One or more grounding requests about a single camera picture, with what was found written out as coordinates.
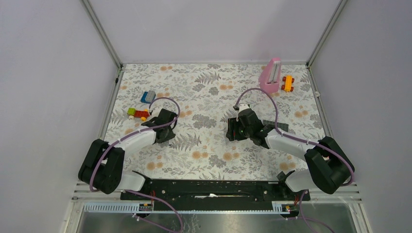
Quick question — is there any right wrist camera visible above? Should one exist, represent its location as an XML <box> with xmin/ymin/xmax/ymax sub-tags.
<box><xmin>237</xmin><ymin>103</ymin><xmax>250</xmax><ymax>113</ymax></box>

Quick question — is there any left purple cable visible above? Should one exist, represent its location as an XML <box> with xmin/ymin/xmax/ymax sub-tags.
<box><xmin>88</xmin><ymin>97</ymin><xmax>185</xmax><ymax>233</ymax></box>

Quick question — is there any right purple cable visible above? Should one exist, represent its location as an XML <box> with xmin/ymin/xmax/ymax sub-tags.
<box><xmin>233</xmin><ymin>87</ymin><xmax>355</xmax><ymax>187</ymax></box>

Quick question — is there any red green toy truck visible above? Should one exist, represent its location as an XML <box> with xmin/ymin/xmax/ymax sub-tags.
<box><xmin>127</xmin><ymin>108</ymin><xmax>150</xmax><ymax>121</ymax></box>

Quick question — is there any floral patterned table mat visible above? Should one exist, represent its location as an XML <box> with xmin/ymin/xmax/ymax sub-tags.
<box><xmin>104</xmin><ymin>64</ymin><xmax>325</xmax><ymax>180</ymax></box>

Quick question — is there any white slotted cable duct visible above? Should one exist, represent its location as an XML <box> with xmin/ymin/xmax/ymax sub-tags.
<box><xmin>83</xmin><ymin>201</ymin><xmax>290</xmax><ymax>215</ymax></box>

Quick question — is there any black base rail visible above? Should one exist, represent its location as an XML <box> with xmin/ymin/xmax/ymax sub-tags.
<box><xmin>140</xmin><ymin>179</ymin><xmax>302</xmax><ymax>207</ymax></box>

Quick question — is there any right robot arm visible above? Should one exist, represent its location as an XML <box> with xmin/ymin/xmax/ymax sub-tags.
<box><xmin>226</xmin><ymin>108</ymin><xmax>354</xmax><ymax>200</ymax></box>

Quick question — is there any blue grey brick block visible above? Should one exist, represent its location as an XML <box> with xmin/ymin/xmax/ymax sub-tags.
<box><xmin>140</xmin><ymin>90</ymin><xmax>156</xmax><ymax>104</ymax></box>

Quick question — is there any dark grey brick baseplate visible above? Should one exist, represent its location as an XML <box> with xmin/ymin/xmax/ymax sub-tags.
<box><xmin>262</xmin><ymin>120</ymin><xmax>289</xmax><ymax>132</ymax></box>

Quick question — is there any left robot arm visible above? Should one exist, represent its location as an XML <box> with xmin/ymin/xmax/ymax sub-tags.
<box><xmin>78</xmin><ymin>108</ymin><xmax>178</xmax><ymax>200</ymax></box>

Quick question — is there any purple cable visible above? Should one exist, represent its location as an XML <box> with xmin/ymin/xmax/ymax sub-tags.
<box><xmin>233</xmin><ymin>87</ymin><xmax>355</xmax><ymax>187</ymax></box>
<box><xmin>88</xmin><ymin>97</ymin><xmax>185</xmax><ymax>233</ymax></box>

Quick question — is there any pink metronome box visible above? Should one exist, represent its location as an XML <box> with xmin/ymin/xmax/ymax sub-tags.
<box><xmin>258</xmin><ymin>57</ymin><xmax>281</xmax><ymax>94</ymax></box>

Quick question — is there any orange red toy car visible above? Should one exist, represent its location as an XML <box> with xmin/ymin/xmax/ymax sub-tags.
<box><xmin>281</xmin><ymin>75</ymin><xmax>294</xmax><ymax>92</ymax></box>

